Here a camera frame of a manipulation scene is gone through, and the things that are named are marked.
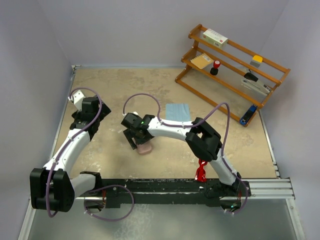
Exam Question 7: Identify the pink glasses case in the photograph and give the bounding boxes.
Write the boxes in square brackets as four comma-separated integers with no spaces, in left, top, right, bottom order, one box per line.
[136,141,152,155]

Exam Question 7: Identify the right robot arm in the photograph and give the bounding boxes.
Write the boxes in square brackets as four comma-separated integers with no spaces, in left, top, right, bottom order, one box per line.
[121,112,240,196]

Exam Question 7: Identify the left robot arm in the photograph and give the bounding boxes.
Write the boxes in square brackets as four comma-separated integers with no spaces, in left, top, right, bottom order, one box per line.
[29,95,111,217]

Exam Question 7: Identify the red sunglasses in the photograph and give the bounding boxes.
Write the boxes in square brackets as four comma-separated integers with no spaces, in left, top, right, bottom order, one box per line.
[194,159,208,183]

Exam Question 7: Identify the blue cleaning cloth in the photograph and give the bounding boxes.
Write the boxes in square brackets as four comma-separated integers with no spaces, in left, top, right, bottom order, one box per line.
[165,103,191,122]

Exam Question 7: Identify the brown envelope packet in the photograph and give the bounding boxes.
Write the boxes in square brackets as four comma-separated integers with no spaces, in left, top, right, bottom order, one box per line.
[190,53,214,69]

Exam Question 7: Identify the red black stamp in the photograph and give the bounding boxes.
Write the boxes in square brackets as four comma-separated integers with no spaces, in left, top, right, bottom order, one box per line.
[210,60,221,76]

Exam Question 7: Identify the blue stapler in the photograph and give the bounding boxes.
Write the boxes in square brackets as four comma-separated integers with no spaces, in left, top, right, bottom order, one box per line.
[239,104,257,126]

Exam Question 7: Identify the wooden three-tier shelf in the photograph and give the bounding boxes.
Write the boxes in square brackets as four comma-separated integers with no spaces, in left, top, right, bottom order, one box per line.
[175,24,291,127]

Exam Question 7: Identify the white green box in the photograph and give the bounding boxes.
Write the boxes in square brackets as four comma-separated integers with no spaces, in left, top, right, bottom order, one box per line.
[202,28,229,49]

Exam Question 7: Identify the black stapler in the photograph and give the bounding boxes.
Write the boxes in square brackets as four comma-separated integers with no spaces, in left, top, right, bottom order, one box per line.
[244,71,259,82]

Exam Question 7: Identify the yellow grey sponge block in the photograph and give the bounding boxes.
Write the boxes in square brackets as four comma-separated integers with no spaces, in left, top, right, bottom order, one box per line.
[250,55,263,69]

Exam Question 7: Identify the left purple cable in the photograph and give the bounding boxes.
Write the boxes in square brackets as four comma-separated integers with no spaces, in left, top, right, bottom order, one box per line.
[46,86,135,222]

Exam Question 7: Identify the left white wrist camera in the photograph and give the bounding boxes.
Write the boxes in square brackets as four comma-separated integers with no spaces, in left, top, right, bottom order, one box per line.
[68,90,86,111]

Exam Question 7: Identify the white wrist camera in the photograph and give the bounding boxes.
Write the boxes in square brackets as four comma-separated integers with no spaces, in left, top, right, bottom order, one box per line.
[122,111,139,116]
[68,90,86,111]

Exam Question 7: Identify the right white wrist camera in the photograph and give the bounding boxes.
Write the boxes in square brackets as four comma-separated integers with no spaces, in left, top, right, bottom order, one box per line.
[122,111,139,116]

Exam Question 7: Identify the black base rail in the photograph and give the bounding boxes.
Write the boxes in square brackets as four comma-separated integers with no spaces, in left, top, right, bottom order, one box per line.
[73,177,252,209]

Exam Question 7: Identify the aluminium frame rail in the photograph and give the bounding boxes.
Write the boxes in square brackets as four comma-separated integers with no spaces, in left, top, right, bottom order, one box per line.
[248,178,295,199]

